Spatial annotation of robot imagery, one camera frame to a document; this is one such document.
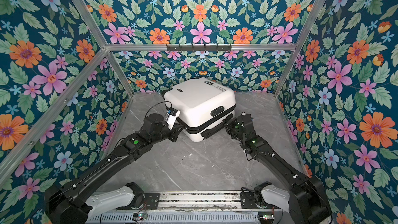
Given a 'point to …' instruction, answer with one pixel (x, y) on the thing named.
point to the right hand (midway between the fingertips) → (221, 118)
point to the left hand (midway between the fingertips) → (184, 123)
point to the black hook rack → (198, 48)
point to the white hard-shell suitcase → (204, 104)
